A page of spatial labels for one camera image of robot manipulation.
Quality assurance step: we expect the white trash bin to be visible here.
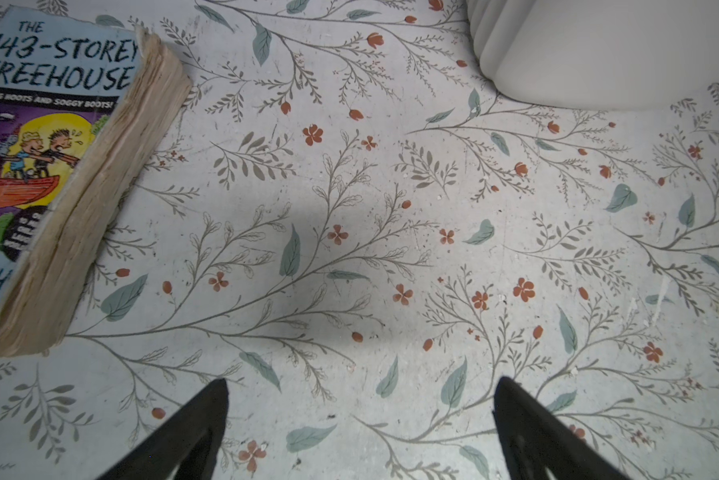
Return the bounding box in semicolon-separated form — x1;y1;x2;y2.
467;1;719;110

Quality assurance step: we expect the colourful paperback book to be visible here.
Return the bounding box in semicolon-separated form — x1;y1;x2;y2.
0;6;191;358

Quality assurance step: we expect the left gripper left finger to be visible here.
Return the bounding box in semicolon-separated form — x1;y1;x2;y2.
101;379;229;480

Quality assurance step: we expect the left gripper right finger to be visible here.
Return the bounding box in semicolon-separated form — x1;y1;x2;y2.
493;377;627;480

